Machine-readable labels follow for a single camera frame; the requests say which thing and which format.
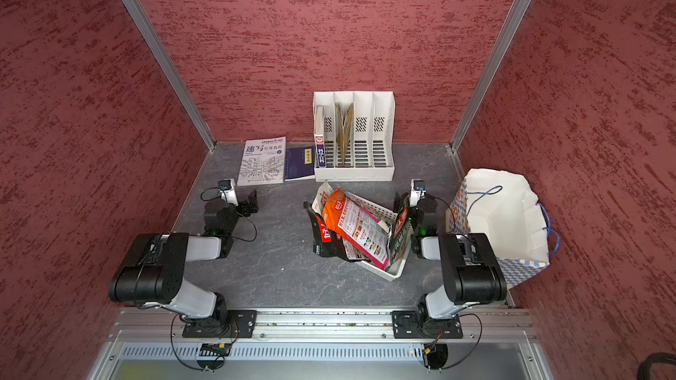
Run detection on green black condiment packet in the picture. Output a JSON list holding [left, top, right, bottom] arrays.
[[388, 216, 410, 266]]

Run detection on pink edged condiment packet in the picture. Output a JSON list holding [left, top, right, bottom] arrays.
[[340, 198, 389, 269]]

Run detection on blue checkered paper bag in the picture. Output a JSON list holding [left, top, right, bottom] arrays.
[[445, 169, 561, 289]]

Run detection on orange condiment packet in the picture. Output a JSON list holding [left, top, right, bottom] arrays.
[[322, 189, 347, 233]]

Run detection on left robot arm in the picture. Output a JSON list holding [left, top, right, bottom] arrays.
[[108, 191, 259, 340]]

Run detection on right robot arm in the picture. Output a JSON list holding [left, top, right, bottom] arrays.
[[392, 191, 507, 340]]

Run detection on white condiment packet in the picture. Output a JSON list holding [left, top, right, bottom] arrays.
[[312, 181, 334, 216]]

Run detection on black red condiment packet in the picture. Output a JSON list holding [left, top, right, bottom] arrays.
[[304, 202, 349, 261]]

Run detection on white sketch tutorial book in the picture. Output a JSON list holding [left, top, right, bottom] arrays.
[[237, 137, 286, 186]]

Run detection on white plastic basket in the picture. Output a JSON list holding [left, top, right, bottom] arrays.
[[311, 180, 414, 281]]

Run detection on dark blue book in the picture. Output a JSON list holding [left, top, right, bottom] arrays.
[[284, 146, 315, 181]]

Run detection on white file organizer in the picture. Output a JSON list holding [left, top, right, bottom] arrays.
[[313, 91, 395, 182]]

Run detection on brown folders in organizer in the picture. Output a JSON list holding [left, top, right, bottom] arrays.
[[334, 103, 354, 167]]

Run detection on blue white upright book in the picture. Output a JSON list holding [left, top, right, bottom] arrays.
[[313, 106, 327, 168]]

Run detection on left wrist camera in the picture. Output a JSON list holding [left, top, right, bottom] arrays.
[[218, 179, 239, 206]]

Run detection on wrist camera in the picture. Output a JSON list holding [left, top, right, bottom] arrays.
[[218, 179, 239, 206], [409, 179, 426, 208]]

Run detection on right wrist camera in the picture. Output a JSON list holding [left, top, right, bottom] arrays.
[[409, 179, 426, 208]]

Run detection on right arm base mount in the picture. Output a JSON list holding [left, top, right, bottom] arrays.
[[391, 311, 463, 340]]

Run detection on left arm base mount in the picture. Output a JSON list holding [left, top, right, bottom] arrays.
[[182, 310, 258, 340]]

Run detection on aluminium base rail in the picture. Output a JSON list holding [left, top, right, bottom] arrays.
[[107, 307, 537, 343]]

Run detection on left corner metal post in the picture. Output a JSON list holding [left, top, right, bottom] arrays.
[[121, 0, 217, 153]]

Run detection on corner metal post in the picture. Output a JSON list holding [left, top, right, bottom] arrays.
[[450, 0, 532, 155], [121, 0, 217, 153]]

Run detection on right corner metal post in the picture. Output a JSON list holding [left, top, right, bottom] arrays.
[[450, 0, 532, 155]]

